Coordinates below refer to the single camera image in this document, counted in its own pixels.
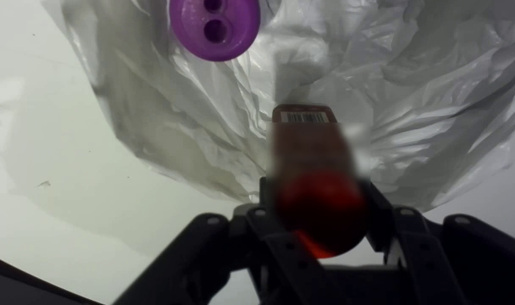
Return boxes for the small purple plastic bottle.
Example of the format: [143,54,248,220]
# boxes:
[169,0,263,62]

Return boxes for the clear white plastic bag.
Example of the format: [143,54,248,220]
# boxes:
[43,0,515,213]

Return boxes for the brown spice bottle red cap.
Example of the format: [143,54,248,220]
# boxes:
[272,103,368,260]

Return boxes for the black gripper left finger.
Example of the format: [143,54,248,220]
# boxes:
[116,176,328,305]

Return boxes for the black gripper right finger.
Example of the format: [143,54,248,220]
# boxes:
[358,177,515,305]

